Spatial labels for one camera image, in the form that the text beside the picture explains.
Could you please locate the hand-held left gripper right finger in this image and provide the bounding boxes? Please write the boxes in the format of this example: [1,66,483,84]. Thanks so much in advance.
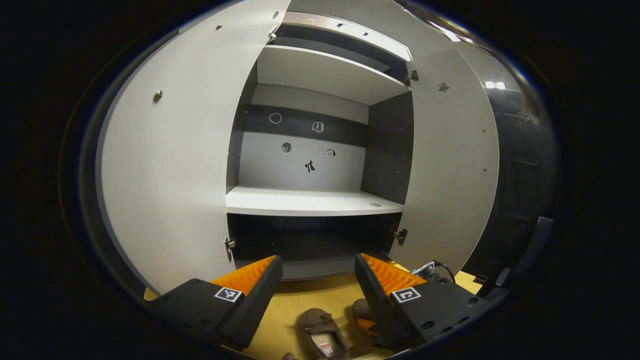
[354,253,493,351]

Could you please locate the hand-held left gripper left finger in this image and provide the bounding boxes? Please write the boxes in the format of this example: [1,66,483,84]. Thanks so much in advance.
[147,255,284,351]

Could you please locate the white shoe cabinet door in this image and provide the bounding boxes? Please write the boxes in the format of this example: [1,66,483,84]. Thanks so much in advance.
[95,0,292,296]
[390,48,501,276]

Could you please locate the grey white shoe cabinet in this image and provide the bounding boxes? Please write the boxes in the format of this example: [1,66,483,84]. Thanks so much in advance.
[225,11,416,281]

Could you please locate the long ceiling light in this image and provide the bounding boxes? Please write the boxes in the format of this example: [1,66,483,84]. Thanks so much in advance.
[425,20,463,43]

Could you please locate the brown shoe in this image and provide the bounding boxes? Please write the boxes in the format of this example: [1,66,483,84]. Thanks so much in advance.
[351,298,381,338]
[297,308,351,360]

